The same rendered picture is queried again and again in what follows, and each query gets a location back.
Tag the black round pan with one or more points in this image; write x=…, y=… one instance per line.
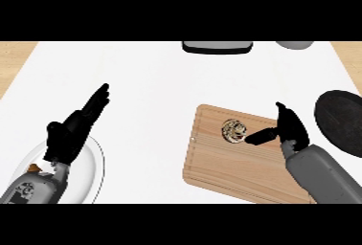
x=342, y=121

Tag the grey rounded object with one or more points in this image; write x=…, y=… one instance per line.
x=294, y=44

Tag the white round plate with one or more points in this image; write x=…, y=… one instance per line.
x=82, y=173

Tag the wooden cutting board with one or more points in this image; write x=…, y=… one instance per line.
x=227, y=166

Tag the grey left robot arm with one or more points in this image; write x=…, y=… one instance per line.
x=37, y=183

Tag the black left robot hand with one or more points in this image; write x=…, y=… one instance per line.
x=71, y=137

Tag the brown and white cupcake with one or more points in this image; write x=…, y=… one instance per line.
x=234, y=130

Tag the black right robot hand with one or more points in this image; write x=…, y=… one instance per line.
x=292, y=127

